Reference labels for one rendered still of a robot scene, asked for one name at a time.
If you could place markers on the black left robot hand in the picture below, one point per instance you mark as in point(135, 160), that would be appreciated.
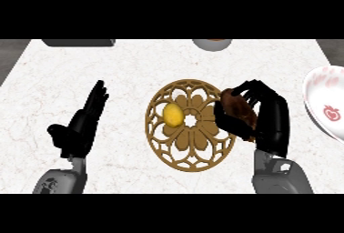
point(80, 127)

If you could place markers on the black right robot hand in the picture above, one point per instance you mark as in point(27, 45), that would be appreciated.
point(273, 121)

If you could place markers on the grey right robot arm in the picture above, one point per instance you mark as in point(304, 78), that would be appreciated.
point(278, 174)

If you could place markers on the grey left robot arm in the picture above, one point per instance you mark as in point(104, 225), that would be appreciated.
point(62, 179)

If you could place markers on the white bowl with red print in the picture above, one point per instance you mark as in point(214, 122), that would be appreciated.
point(325, 106)

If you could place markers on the round brown openwork placemat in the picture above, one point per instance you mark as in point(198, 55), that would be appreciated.
point(191, 145)

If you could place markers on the grey round bowl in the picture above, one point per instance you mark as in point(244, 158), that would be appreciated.
point(211, 44)

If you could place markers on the yellow lemon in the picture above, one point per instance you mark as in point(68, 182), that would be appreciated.
point(173, 115)

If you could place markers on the dark grey flat appliance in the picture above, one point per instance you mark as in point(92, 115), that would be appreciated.
point(78, 42)

